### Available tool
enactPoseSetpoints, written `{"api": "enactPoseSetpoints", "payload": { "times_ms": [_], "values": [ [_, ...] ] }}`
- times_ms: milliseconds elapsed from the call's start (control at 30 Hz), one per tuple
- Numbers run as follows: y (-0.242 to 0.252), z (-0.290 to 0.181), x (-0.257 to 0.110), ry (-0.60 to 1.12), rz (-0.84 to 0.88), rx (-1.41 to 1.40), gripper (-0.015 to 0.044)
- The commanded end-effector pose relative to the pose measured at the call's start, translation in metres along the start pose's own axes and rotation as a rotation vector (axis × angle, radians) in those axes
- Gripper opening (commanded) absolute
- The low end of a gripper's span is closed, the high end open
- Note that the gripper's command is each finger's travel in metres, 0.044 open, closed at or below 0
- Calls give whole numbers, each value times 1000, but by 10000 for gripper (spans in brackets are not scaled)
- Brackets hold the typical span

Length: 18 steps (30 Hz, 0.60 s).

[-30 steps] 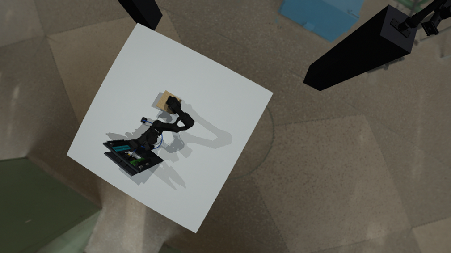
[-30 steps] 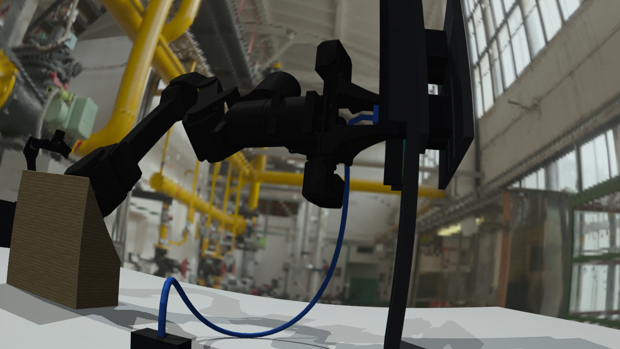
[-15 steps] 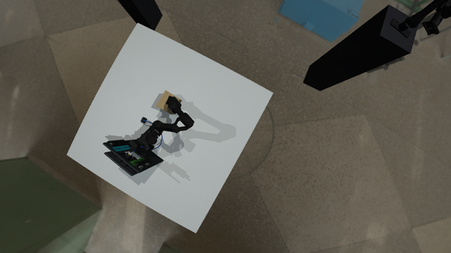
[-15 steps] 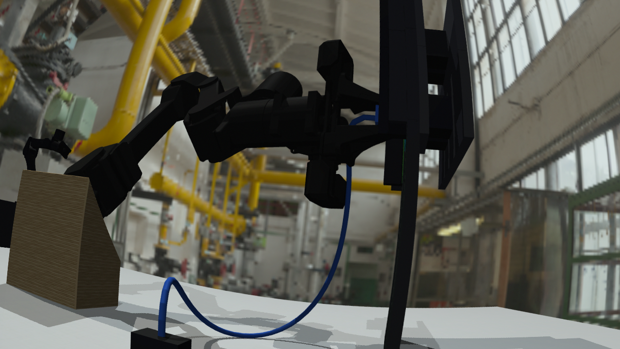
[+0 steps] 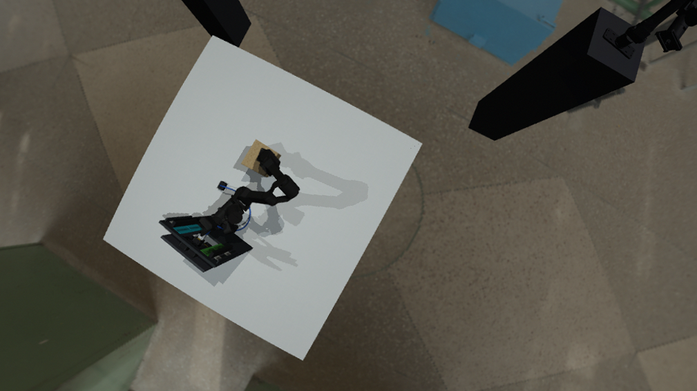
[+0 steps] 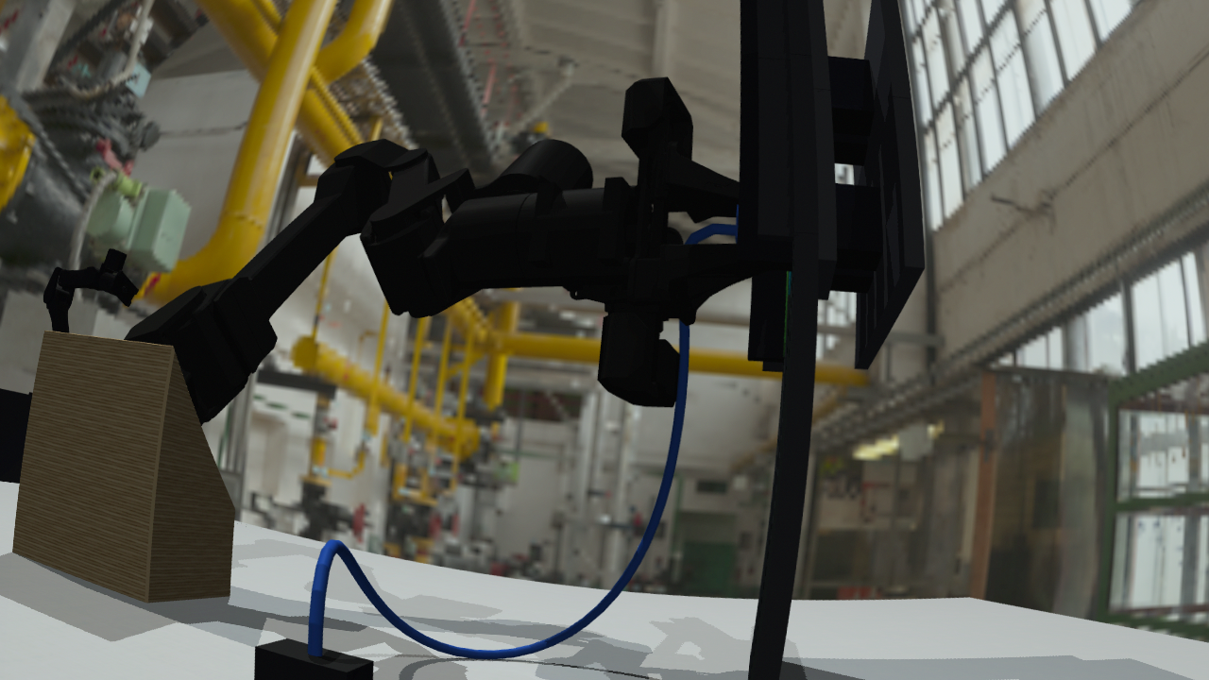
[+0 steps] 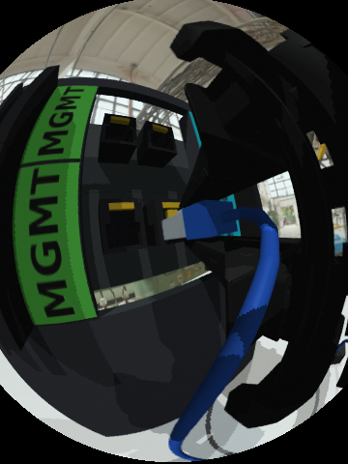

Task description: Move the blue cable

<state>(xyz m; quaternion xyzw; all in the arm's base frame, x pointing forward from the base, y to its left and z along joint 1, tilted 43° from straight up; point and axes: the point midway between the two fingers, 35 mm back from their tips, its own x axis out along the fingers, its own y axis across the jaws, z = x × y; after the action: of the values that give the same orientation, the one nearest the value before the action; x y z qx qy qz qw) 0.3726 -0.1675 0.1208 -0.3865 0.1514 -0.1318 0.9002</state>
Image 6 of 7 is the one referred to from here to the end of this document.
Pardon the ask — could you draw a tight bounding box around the blue cable with plug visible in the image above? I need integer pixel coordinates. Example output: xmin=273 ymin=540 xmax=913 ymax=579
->
xmin=308 ymin=204 xmax=739 ymax=659

